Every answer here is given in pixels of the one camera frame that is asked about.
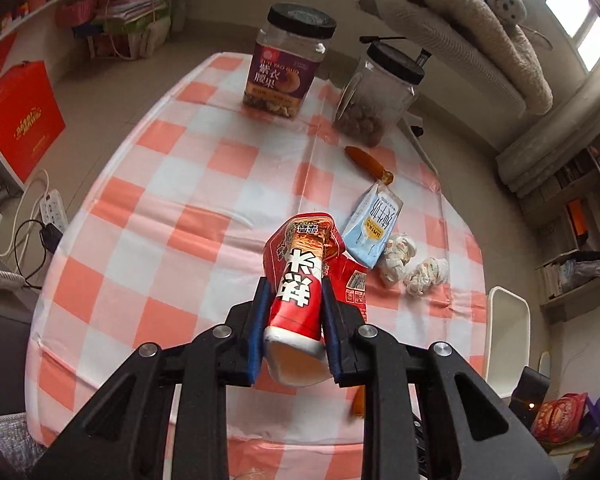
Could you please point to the stack of papers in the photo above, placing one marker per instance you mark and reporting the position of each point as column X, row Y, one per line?
column 130, row 5

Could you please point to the purple label nut jar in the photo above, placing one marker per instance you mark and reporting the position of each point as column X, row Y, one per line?
column 285, row 70

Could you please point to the grey office chair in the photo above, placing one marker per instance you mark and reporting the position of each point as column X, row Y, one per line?
column 430, row 50

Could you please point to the grey sofa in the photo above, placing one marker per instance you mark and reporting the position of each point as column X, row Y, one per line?
column 0, row 285

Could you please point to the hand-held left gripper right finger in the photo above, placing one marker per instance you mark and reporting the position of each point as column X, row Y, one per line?
column 331, row 332

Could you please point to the white power strip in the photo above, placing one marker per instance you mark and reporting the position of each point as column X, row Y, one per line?
column 54, row 210

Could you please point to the clear plastic snack jar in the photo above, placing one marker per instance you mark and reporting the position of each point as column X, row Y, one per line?
column 375, row 100

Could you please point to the black plug adapter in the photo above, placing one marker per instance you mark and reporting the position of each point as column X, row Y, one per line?
column 52, row 237

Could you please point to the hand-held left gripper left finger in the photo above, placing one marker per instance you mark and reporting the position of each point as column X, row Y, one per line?
column 258, row 332

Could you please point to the orange checked tablecloth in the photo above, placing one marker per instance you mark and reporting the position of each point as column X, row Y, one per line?
column 180, row 185

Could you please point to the red paper noodle cup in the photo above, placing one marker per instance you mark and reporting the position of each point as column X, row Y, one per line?
column 297, row 290

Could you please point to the flat red wrapper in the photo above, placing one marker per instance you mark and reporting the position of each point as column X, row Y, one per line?
column 354, row 282

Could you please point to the beige fleece blanket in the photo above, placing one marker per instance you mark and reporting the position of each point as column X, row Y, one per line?
column 480, row 20

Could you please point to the light blue milk carton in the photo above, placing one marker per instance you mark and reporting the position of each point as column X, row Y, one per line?
column 372, row 227

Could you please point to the crumpled white tissue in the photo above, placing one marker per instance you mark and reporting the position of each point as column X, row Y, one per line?
column 399, row 257
column 427, row 274

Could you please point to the red gift box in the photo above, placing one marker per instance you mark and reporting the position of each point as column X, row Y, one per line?
column 22, row 120

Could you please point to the red snack bag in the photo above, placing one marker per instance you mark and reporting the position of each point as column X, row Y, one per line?
column 557, row 417

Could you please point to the wooden shelf unit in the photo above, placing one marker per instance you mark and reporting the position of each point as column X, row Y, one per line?
column 575, row 240

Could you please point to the white trash bin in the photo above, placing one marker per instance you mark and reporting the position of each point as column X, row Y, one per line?
column 507, row 340

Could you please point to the beige curtain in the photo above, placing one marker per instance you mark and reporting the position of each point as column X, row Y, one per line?
column 560, row 135

